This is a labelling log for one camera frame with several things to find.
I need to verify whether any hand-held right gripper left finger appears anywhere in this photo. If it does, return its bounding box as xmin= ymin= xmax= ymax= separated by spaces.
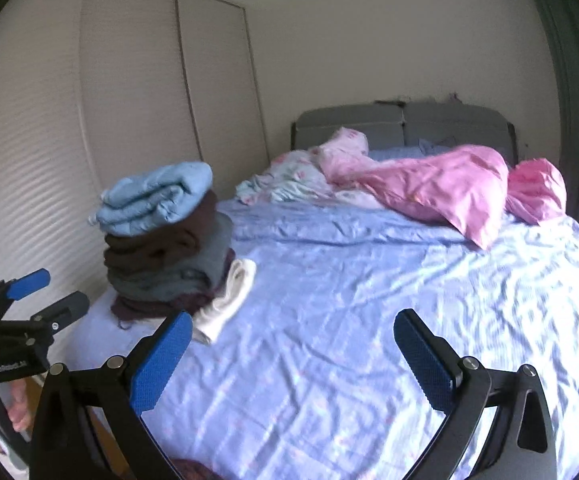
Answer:
xmin=28 ymin=310 xmax=194 ymax=480

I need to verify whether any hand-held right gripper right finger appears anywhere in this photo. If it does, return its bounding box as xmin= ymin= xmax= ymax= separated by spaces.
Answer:
xmin=393 ymin=308 xmax=558 ymax=480

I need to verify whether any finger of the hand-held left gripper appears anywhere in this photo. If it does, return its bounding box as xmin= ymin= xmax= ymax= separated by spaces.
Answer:
xmin=0 ymin=269 xmax=52 ymax=307
xmin=30 ymin=291 xmax=91 ymax=335

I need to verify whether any person's left hand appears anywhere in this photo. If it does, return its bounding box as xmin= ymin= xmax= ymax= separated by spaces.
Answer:
xmin=4 ymin=382 xmax=33 ymax=433

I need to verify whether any grey folded garment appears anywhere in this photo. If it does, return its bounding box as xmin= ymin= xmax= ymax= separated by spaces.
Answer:
xmin=107 ymin=215 xmax=235 ymax=302

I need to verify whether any bed with blue striped sheet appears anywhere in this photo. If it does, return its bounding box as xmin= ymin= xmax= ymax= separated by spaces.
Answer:
xmin=64 ymin=147 xmax=579 ymax=480

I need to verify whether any white folded garment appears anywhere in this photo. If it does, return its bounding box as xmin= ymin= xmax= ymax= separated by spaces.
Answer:
xmin=190 ymin=258 xmax=258 ymax=345

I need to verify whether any brown folded garment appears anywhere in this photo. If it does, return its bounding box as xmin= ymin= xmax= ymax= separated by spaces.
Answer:
xmin=104 ymin=192 xmax=220 ymax=272

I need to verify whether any pink crumpled duvet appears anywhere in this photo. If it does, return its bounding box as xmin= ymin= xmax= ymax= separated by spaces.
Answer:
xmin=319 ymin=144 xmax=511 ymax=251

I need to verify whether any white louvered wardrobe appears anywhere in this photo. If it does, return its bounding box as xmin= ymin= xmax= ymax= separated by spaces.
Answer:
xmin=0 ymin=0 xmax=271 ymax=311

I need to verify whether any blue pillow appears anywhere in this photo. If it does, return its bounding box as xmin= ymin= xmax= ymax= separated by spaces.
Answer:
xmin=369 ymin=139 xmax=457 ymax=162

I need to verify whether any light blue floral cloth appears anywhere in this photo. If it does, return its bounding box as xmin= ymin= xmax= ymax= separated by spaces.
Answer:
xmin=234 ymin=149 xmax=336 ymax=206

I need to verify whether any pink floral pillow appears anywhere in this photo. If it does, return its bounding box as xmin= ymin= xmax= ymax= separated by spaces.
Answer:
xmin=317 ymin=127 xmax=370 ymax=172

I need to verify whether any grey padded headboard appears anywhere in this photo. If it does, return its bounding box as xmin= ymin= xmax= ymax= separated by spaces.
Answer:
xmin=291 ymin=102 xmax=519 ymax=167

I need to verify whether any teal curtain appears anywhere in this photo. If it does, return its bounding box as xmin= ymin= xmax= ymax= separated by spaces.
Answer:
xmin=517 ymin=0 xmax=579 ymax=261

